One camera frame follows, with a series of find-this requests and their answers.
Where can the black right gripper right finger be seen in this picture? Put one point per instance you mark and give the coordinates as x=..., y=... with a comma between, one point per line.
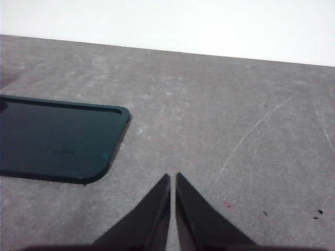
x=201, y=225

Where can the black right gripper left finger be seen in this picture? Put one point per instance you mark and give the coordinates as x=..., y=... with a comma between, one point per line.
x=146, y=222

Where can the black rectangular tray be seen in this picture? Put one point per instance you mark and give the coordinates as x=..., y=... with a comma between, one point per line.
x=57, y=141

